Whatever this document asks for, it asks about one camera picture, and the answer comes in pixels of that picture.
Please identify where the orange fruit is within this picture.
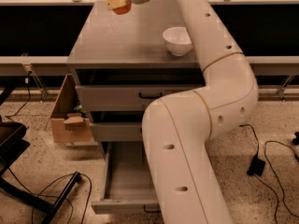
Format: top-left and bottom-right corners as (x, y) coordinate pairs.
(113, 4), (132, 15)

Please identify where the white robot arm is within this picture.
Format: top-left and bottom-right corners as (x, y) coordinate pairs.
(106, 0), (258, 224)

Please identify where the grey drawer cabinet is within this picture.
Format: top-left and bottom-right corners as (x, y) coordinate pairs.
(65, 0), (233, 117)

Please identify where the top grey drawer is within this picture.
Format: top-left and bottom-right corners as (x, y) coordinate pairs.
(76, 84), (194, 111)

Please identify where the middle grey drawer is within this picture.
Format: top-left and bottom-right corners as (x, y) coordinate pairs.
(90, 111), (144, 142)

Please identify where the bottom grey open drawer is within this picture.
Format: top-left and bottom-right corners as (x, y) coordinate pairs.
(92, 142), (161, 215)

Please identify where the white ceramic bowl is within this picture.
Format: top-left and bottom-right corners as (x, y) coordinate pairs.
(163, 27), (193, 56)

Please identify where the brown cardboard box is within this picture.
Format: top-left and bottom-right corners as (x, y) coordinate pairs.
(50, 74), (93, 143)

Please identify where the black chair base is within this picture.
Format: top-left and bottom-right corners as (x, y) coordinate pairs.
(0, 91), (89, 224)

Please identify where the black power adapter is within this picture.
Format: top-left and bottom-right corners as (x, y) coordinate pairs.
(247, 155), (265, 176)

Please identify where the black cable left wall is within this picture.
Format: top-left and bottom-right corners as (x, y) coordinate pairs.
(5, 71), (33, 120)

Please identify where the grey window rail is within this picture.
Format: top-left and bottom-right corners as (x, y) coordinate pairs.
(0, 56), (299, 77)

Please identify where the black cable left floor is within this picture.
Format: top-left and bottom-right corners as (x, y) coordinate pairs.
(7, 166), (93, 224)

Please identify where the black cable floor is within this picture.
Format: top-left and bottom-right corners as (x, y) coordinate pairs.
(7, 166), (93, 224)
(253, 140), (299, 224)

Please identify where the black adapter cable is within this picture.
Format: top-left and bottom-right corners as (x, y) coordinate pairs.
(239, 123), (261, 157)

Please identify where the black cable right floor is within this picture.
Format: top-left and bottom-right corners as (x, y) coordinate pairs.
(253, 140), (299, 224)

